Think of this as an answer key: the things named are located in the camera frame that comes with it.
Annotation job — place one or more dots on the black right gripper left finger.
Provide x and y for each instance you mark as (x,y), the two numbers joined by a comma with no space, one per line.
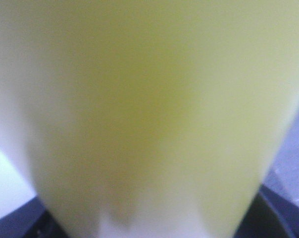
(32,220)

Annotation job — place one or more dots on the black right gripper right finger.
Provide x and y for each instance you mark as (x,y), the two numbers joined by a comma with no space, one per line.
(269,216)

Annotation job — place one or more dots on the yellow squeeze bottle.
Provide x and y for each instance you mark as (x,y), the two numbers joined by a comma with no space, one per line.
(147,118)

